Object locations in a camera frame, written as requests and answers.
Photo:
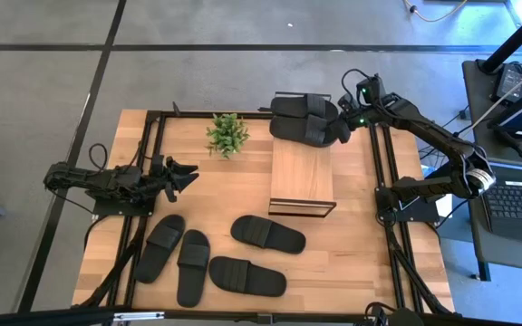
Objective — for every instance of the white paper sheet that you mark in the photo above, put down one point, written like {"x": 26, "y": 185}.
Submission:
{"x": 446, "y": 208}

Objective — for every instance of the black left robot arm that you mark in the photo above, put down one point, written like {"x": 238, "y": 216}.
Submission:
{"x": 107, "y": 183}

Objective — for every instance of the small green potted plant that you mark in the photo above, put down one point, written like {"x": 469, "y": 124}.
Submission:
{"x": 227, "y": 136}

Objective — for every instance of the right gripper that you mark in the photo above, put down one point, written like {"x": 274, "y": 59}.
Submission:
{"x": 360, "y": 115}

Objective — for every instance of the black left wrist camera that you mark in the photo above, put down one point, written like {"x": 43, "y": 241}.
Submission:
{"x": 160, "y": 162}

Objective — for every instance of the black aluminium table frame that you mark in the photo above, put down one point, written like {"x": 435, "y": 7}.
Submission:
{"x": 197, "y": 114}

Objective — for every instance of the grey side table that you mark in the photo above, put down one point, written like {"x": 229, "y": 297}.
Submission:
{"x": 478, "y": 113}
{"x": 505, "y": 258}

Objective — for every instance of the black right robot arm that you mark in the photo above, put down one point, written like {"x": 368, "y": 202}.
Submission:
{"x": 428, "y": 131}

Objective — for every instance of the wooden shelf with black frame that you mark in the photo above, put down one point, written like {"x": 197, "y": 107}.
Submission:
{"x": 302, "y": 172}

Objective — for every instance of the black laptop keyboard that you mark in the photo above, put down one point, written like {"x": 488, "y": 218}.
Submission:
{"x": 519, "y": 204}

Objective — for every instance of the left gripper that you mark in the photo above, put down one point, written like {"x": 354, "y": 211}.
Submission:
{"x": 163, "y": 180}

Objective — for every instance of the black rubber slide sandal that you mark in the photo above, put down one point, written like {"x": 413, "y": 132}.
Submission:
{"x": 161, "y": 249}
{"x": 292, "y": 129}
{"x": 193, "y": 271}
{"x": 274, "y": 235}
{"x": 292, "y": 106}
{"x": 261, "y": 280}

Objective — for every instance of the black power adapter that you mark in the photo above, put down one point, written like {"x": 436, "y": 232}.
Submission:
{"x": 510, "y": 79}

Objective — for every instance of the black crossbar with silver brackets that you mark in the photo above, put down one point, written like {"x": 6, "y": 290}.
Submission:
{"x": 39, "y": 317}

